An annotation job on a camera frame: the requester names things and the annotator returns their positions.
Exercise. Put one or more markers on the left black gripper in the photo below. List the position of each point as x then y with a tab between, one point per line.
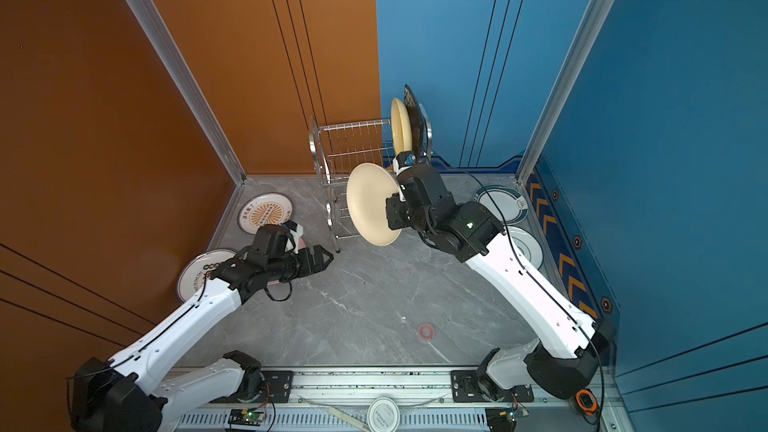
318	255

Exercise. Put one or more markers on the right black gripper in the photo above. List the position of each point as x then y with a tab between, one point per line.
394	204

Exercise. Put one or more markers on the cream round plate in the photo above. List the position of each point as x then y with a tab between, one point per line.
368	188

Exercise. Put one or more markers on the yellow round plate with bear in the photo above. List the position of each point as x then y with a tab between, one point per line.
400	126

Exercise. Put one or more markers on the black floral square plate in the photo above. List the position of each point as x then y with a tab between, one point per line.
419	140

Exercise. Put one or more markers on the steel two-tier dish rack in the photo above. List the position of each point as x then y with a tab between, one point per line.
338	149

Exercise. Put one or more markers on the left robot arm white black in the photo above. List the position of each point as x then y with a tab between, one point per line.
129	392

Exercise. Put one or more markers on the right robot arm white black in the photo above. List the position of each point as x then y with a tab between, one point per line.
565	354

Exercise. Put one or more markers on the pink round plate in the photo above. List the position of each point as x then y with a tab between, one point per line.
300	245

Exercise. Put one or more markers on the white plate orange sunburst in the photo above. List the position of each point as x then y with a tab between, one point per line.
269	208

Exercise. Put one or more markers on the white plate dark green rim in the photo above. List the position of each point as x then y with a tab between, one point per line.
508	205

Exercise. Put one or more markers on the white plate red characters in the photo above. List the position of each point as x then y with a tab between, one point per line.
193	276

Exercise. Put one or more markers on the wooden stick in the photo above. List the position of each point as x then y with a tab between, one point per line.
348	419

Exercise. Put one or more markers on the green circuit board left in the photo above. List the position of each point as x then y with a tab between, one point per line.
249	419

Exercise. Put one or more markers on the green circuit board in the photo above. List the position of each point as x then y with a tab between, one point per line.
249	419
505	419

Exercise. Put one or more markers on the green circuit board right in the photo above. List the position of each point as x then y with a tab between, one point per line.
505	419

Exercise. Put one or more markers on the orange black tape measure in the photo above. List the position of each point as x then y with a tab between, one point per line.
585	403

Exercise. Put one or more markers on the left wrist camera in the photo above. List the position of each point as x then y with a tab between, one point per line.
295	236

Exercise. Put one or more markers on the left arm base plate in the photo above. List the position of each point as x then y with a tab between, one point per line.
270	386

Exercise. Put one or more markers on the aluminium front rail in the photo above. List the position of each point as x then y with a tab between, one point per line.
423	395

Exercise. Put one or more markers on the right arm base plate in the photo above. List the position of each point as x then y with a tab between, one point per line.
467	386

